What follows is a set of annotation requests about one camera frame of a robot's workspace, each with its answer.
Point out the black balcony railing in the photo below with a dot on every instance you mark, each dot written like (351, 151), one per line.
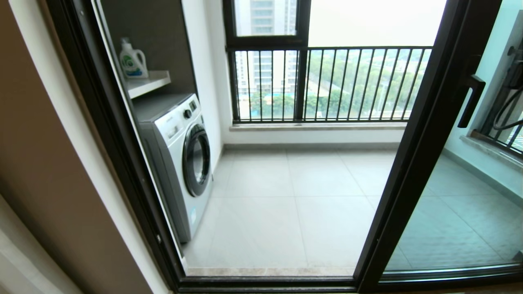
(347, 49)

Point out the black window frame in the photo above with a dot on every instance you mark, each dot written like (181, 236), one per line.
(301, 81)

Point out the white detergent bottle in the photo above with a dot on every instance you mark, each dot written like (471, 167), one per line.
(133, 63)

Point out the white front-load washing machine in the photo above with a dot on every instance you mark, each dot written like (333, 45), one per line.
(175, 163)

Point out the white wall shelf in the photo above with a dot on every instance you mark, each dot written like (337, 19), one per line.
(151, 81)

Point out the black framed sliding glass door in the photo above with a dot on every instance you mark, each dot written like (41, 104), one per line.
(423, 143)

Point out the black outer door frame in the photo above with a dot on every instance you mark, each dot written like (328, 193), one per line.
(141, 204)

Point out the black framed fixed glass door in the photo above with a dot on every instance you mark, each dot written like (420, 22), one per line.
(482, 228)

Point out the dark grey cabinet panel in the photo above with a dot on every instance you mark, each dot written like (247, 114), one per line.
(163, 36)

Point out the grey stone window sill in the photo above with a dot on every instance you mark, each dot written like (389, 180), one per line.
(486, 152)
(318, 126)

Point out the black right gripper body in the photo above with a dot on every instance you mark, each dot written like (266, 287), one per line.
(517, 73)

